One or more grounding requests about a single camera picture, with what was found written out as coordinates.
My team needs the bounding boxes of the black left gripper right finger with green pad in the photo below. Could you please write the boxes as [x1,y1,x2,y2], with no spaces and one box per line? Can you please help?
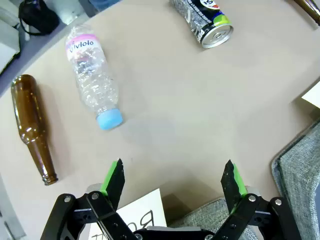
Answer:
[212,159,302,240]

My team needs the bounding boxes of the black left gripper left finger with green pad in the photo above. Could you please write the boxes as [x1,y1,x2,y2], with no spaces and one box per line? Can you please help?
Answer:
[41,158,137,240]

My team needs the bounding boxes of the clear plastic bottle blue cap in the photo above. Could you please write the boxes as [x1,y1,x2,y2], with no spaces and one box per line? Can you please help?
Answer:
[65,24,124,131]

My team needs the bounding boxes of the brown glass bottle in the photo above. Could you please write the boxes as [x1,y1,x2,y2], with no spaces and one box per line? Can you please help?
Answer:
[10,74,60,186]
[293,0,320,27]

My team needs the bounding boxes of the black and green drink can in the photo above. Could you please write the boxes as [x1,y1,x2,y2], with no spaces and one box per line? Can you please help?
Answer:
[169,0,235,50]

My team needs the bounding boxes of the grey fabric bottle basket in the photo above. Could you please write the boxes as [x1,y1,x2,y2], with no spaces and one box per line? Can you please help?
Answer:
[169,196,266,240]

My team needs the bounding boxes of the grey fabric plastic basket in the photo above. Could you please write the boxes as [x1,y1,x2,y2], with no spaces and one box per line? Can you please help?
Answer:
[271,119,320,240]

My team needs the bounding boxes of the small white paper card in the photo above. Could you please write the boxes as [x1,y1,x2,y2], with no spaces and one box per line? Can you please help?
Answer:
[87,188,168,240]
[301,82,320,110]

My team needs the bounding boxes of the white equipment box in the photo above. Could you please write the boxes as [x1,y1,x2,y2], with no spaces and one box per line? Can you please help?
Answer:
[0,4,21,75]

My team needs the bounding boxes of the person in denim clothes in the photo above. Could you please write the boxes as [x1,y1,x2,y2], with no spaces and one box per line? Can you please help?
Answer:
[88,0,123,12]

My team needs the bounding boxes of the black backpack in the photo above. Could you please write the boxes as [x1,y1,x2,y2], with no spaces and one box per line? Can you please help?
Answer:
[18,0,61,36]

